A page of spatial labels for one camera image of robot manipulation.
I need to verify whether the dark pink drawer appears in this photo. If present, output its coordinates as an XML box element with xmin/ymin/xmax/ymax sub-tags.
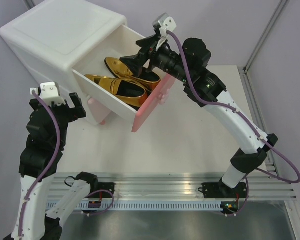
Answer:
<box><xmin>72</xmin><ymin>25</ymin><xmax>176</xmax><ymax>133</ymax></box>

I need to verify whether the gold loafer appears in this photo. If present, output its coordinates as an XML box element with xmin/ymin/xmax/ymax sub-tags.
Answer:
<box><xmin>104</xmin><ymin>57</ymin><xmax>161</xmax><ymax>92</ymax></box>
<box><xmin>85</xmin><ymin>74</ymin><xmax>148</xmax><ymax>110</ymax></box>

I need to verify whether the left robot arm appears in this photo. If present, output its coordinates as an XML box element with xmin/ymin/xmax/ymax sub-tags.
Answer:
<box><xmin>6</xmin><ymin>93</ymin><xmax>99</xmax><ymax>240</ymax></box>

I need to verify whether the light pink drawer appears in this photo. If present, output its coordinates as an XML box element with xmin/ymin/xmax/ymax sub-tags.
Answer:
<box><xmin>87</xmin><ymin>97</ymin><xmax>112</xmax><ymax>125</ymax></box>

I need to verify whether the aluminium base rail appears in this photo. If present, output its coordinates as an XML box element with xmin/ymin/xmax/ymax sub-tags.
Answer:
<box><xmin>43</xmin><ymin>171</ymin><xmax>297</xmax><ymax>202</ymax></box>

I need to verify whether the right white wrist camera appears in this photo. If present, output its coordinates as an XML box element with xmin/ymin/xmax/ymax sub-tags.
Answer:
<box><xmin>152</xmin><ymin>13</ymin><xmax>177</xmax><ymax>51</ymax></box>

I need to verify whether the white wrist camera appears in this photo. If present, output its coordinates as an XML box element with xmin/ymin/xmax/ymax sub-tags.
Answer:
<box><xmin>152</xmin><ymin>13</ymin><xmax>177</xmax><ymax>51</ymax></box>
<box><xmin>30</xmin><ymin>81</ymin><xmax>66</xmax><ymax>106</ymax></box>

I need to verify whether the white plastic shoe cabinet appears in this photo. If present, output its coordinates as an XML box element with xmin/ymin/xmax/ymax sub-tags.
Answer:
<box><xmin>0</xmin><ymin>0</ymin><xmax>127</xmax><ymax>125</ymax></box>

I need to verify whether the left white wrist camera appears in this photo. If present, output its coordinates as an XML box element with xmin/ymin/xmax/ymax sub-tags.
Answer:
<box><xmin>30</xmin><ymin>81</ymin><xmax>66</xmax><ymax>106</ymax></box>

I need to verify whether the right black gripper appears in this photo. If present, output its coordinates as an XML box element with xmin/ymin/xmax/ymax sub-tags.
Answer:
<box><xmin>119</xmin><ymin>32</ymin><xmax>192</xmax><ymax>84</ymax></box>

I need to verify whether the white slotted cable duct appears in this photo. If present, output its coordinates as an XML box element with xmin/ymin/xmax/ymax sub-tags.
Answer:
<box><xmin>43</xmin><ymin>201</ymin><xmax>227</xmax><ymax>211</ymax></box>

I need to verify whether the aluminium corner frame post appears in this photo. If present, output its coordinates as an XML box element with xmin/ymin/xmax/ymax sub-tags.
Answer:
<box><xmin>242</xmin><ymin>0</ymin><xmax>291</xmax><ymax>73</ymax></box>

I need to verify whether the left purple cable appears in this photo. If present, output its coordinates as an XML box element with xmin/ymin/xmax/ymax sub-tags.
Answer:
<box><xmin>17</xmin><ymin>91</ymin><xmax>61</xmax><ymax>238</ymax></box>

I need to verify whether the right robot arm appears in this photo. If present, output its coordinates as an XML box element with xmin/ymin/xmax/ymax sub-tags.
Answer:
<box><xmin>120</xmin><ymin>35</ymin><xmax>278</xmax><ymax>198</ymax></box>

